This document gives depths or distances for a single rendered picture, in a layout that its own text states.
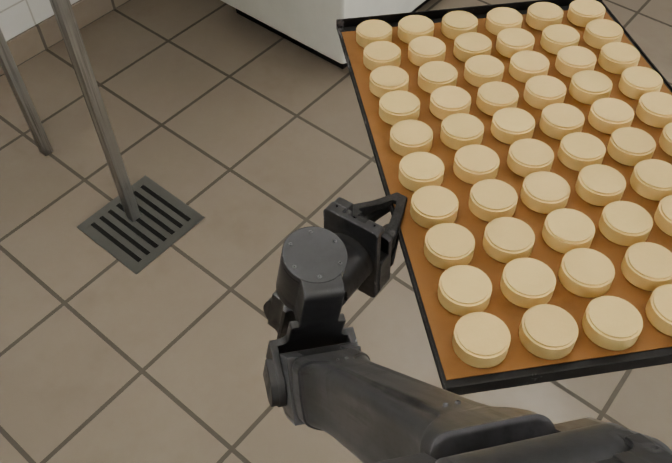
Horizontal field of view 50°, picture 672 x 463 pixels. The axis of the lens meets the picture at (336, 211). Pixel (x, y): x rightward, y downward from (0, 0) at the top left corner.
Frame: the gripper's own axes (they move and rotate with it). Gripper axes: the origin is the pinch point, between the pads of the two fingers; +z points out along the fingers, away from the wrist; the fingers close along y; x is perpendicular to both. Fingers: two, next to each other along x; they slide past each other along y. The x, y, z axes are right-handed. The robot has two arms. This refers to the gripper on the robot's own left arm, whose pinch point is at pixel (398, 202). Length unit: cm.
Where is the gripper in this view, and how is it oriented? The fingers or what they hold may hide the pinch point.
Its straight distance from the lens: 79.2
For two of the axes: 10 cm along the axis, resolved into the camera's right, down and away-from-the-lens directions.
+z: 5.9, -6.0, 5.5
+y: 0.1, 6.8, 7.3
